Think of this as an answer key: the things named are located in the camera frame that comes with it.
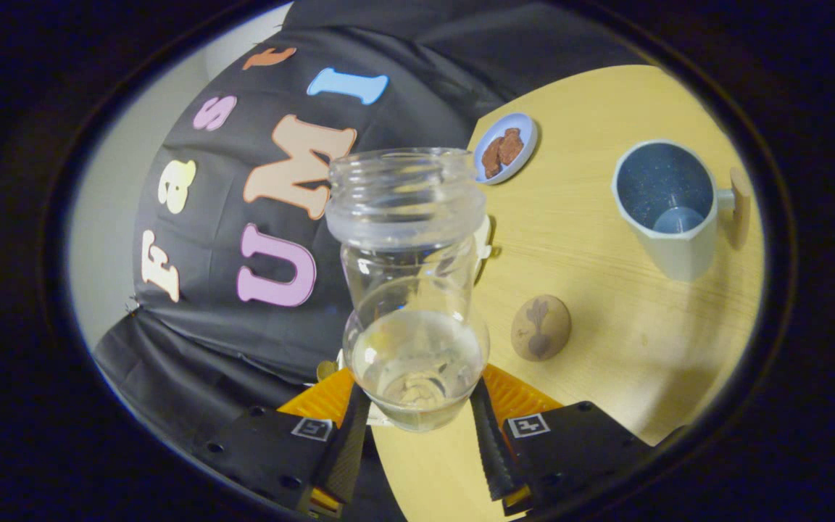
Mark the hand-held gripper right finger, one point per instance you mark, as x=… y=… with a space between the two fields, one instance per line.
x=490 y=457

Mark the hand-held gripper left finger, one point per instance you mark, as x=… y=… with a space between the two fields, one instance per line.
x=349 y=457

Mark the round wooden coaster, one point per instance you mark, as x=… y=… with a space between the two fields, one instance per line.
x=541 y=328

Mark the clear glass bottle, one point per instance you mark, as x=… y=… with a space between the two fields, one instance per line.
x=406 y=203

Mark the wooden table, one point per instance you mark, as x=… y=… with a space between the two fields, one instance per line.
x=606 y=348

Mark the small white seed dish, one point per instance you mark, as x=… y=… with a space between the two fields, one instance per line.
x=488 y=243

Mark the brown food piece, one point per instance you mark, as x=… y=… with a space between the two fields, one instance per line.
x=511 y=145
x=491 y=158

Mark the small blue plate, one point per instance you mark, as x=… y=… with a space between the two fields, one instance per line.
x=527 y=130

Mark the black backdrop cloth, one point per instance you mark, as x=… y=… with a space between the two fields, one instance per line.
x=403 y=109

